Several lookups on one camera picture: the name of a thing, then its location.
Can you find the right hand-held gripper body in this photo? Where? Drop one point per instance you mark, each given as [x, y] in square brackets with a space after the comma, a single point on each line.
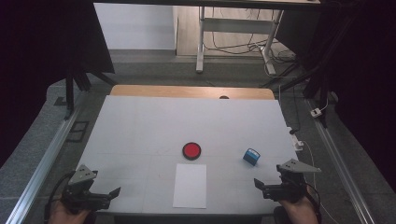
[291, 186]

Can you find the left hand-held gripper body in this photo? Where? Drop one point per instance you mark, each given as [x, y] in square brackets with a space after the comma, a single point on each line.
[82, 189]

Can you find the blue stamp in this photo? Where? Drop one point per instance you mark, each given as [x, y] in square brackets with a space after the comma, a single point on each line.
[250, 157]

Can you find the round red ink pad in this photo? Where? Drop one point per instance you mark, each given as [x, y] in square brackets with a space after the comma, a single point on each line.
[191, 150]

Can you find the person's right hand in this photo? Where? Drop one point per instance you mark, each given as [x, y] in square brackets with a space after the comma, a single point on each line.
[303, 211]

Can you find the person's left hand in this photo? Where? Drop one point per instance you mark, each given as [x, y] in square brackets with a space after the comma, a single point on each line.
[63, 216]

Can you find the white power strip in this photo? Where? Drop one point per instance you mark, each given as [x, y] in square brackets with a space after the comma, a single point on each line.
[297, 143]

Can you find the white paper sheet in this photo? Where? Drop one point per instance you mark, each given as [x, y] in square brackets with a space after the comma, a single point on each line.
[190, 186]

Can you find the white power adapter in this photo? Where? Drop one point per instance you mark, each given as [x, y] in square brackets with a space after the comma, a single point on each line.
[316, 112]

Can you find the white table cover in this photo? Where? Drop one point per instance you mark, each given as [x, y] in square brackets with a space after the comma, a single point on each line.
[155, 124]

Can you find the black metal stand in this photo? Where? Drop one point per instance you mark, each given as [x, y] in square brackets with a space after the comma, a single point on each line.
[323, 87]
[69, 93]

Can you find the black curtain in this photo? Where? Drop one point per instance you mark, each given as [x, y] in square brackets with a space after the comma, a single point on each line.
[367, 62]
[31, 62]

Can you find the white-legged desk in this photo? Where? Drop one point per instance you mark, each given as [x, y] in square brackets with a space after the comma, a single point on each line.
[236, 25]

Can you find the aluminium rail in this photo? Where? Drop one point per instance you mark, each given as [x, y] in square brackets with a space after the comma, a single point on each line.
[342, 168]
[40, 168]

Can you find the black floor frame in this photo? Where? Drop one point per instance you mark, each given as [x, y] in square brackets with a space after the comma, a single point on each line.
[77, 132]

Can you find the black floor bracket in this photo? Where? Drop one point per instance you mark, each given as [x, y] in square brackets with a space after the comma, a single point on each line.
[60, 101]

